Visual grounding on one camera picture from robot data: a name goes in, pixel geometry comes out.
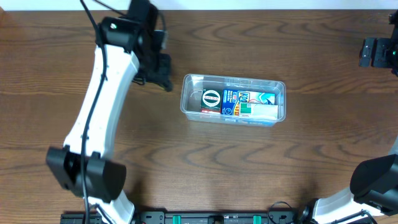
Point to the red Panadol ActiFast box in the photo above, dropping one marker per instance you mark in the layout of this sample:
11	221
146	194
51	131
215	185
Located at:
207	111

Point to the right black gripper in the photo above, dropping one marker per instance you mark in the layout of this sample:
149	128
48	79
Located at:
368	51

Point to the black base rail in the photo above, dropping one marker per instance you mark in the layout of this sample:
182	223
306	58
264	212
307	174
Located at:
160	217

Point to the blue Kool Fever box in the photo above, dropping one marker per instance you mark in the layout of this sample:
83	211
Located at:
232	100

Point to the clear plastic container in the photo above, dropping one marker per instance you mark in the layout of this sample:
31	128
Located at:
194	84

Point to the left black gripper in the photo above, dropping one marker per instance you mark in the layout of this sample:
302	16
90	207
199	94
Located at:
162	71

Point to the green Zam-Buk box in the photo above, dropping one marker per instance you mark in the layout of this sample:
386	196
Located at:
211	99

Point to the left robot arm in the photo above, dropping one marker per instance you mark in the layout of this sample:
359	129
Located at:
129	49

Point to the white green medicine box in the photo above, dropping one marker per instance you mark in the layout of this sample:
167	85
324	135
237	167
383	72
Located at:
252	110

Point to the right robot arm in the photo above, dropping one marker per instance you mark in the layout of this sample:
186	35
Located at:
373	186

